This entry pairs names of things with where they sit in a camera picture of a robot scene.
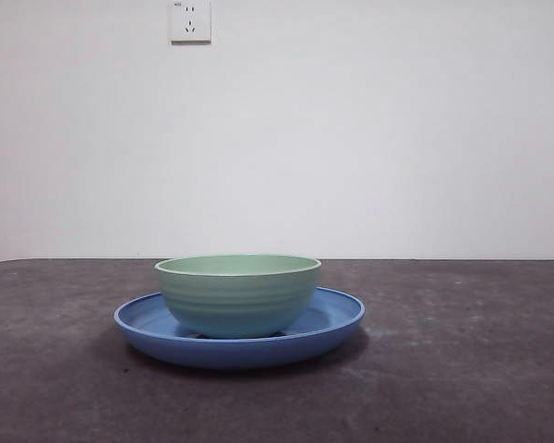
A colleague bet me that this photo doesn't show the green ribbed bowl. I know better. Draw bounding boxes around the green ribbed bowl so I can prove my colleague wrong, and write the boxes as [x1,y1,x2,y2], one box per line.
[154,254,323,338]

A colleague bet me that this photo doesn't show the blue round plate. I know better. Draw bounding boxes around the blue round plate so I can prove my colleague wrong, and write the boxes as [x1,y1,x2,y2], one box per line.
[113,285,367,370]

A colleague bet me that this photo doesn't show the white wall socket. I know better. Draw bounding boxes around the white wall socket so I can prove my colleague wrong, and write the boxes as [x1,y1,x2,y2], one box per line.
[169,0,212,46]

